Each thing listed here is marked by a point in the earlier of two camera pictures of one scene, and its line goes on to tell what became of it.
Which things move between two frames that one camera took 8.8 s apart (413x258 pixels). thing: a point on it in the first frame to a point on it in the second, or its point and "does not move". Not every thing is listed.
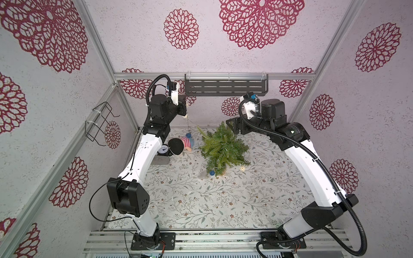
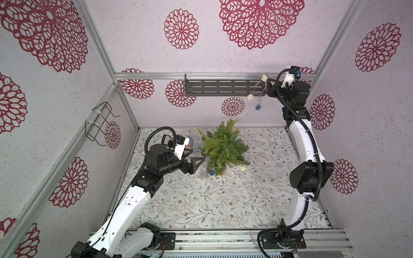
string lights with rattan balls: x=189 y=135 to x=265 y=79
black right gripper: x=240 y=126 to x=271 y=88
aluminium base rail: x=328 y=240 does not move
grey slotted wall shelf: x=226 y=87 does not move
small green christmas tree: x=222 y=149 does not move
